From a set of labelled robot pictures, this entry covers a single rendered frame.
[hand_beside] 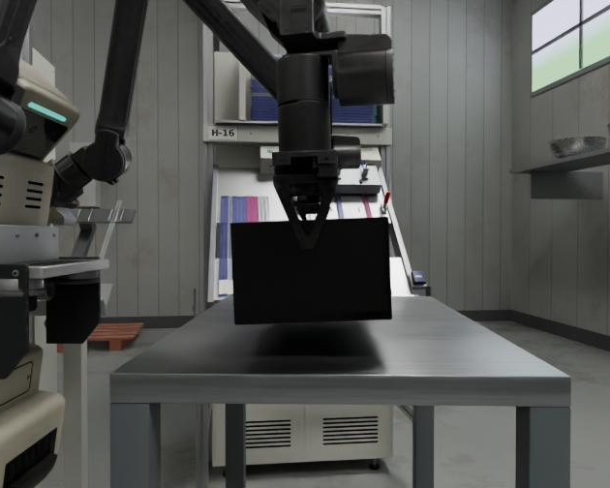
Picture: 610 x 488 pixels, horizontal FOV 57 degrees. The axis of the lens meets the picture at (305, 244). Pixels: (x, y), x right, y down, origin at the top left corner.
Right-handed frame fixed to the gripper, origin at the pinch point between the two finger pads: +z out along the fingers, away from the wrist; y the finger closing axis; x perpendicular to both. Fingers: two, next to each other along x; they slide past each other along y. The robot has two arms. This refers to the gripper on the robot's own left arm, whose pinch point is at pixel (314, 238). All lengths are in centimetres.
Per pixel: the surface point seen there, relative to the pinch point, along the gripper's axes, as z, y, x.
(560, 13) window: -194, 410, -223
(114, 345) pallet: 86, 327, 168
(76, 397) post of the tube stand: 51, 64, 81
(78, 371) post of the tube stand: 43, 64, 80
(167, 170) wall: -65, 440, 151
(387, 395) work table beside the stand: 15, -63, -8
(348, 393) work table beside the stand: 14, -63, -4
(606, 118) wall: -85, 347, -232
